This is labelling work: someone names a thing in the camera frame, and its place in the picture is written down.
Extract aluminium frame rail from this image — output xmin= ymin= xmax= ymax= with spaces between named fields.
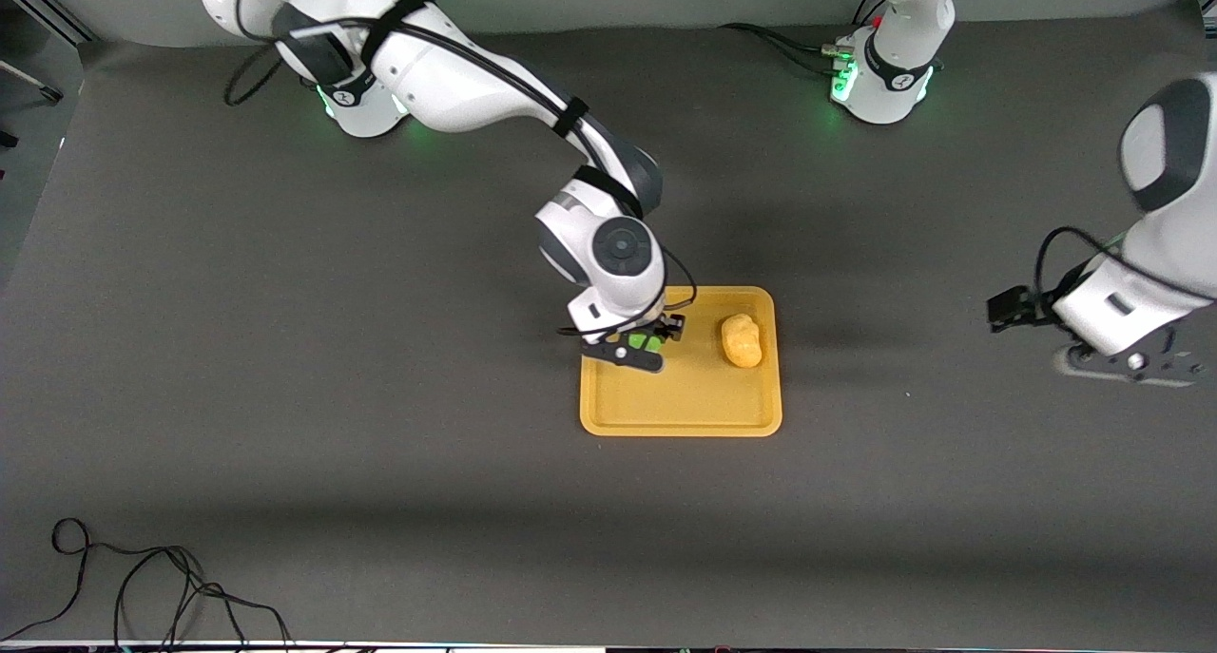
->
xmin=0 ymin=0 xmax=96 ymax=48

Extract black cable along right arm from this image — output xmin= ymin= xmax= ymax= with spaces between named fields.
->
xmin=224 ymin=0 xmax=698 ymax=340

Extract yellow potato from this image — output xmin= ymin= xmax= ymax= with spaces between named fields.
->
xmin=720 ymin=314 xmax=764 ymax=370

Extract black cables at arm base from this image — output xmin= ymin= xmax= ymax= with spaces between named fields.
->
xmin=720 ymin=0 xmax=890 ymax=76

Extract thin black loose cable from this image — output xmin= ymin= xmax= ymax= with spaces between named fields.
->
xmin=0 ymin=518 xmax=296 ymax=650

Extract yellow plastic tray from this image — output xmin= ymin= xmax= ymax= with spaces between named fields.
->
xmin=579 ymin=286 xmax=783 ymax=438

